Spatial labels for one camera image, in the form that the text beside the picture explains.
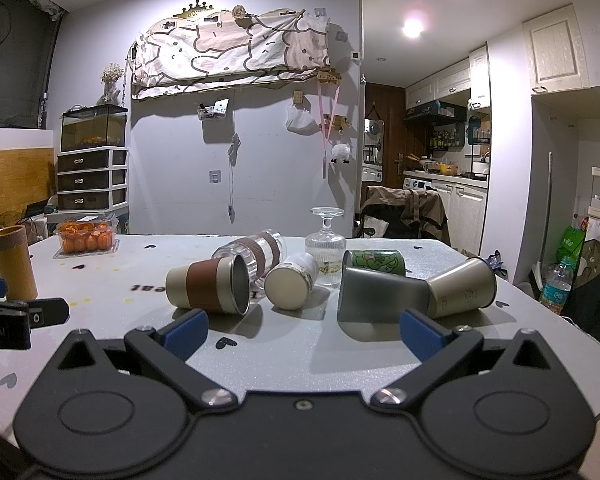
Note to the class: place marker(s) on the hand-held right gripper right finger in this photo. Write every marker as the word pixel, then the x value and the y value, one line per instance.
pixel 422 335

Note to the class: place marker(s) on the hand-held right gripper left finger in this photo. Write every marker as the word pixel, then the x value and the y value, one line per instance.
pixel 186 332

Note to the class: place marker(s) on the tall tan cylinder cup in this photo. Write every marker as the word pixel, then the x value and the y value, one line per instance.
pixel 14 265

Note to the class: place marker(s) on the beige cup with brown band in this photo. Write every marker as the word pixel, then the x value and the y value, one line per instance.
pixel 202 285

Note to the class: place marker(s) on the grey metal cup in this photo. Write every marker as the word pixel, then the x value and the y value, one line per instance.
pixel 380 297

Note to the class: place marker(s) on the beige metal cup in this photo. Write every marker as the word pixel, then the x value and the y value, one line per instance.
pixel 462 290

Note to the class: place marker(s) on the small cream cup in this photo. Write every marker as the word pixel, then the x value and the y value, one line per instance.
pixel 290 285

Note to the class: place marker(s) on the plastic box of oranges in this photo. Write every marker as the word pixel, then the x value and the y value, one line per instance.
pixel 85 237

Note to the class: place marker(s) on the green patterned can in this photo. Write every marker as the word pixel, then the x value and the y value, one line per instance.
pixel 377 262

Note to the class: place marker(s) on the wooden panel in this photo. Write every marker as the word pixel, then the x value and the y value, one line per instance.
pixel 15 185

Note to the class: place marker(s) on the clear glass with brown band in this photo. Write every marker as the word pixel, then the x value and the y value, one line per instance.
pixel 260 255

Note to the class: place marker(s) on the chair with draped clothes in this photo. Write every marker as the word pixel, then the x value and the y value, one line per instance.
pixel 420 215

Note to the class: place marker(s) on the ribbed glass goblet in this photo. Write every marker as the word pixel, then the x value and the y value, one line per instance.
pixel 325 252

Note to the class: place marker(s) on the white kitchen counter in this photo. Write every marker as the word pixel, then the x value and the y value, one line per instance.
pixel 462 210

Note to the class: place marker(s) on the white drawer unit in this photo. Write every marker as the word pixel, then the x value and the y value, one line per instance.
pixel 92 177

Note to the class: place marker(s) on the plastic water bottle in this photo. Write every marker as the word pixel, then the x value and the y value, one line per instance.
pixel 556 287

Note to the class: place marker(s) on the white washing machine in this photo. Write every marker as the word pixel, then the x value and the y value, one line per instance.
pixel 420 183

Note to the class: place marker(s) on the grey mop pole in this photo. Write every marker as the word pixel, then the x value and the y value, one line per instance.
pixel 545 220

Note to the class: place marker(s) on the black cloth with bear print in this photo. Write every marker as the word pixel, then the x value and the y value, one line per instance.
pixel 595 290

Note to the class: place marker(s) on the glass fish tank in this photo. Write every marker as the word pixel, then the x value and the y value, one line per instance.
pixel 94 127

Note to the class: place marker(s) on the black dish rack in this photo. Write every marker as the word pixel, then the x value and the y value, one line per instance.
pixel 479 150

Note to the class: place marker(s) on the white sheep plush toy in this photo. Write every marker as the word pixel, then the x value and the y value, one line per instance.
pixel 341 152

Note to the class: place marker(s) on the black range hood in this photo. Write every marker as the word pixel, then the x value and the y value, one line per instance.
pixel 437 112

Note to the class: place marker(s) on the wooden key hook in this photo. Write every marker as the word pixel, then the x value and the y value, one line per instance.
pixel 340 123

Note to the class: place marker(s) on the dark wooden door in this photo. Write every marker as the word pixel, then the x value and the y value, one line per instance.
pixel 387 110

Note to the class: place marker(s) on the black curtain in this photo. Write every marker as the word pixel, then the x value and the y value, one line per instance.
pixel 15 60

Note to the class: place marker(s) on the white face mask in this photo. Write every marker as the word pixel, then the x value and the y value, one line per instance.
pixel 301 121

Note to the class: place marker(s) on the dried flower bouquet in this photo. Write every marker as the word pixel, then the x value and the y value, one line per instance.
pixel 111 77

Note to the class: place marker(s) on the white upper kitchen cabinets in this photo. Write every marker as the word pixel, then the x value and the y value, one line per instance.
pixel 450 80

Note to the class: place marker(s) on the printed bear cloth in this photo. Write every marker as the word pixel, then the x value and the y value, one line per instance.
pixel 230 52

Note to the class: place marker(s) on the round ceiling light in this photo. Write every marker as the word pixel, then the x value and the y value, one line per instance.
pixel 413 28

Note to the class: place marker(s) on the gold crown ornament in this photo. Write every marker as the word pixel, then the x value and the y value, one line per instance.
pixel 194 9

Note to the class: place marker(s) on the clear wall hook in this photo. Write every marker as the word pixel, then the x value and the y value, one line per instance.
pixel 215 176

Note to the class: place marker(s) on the small clear wall shelf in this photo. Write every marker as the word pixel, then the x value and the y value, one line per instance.
pixel 214 109

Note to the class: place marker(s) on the wooden wall ornament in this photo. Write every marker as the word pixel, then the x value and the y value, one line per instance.
pixel 329 76

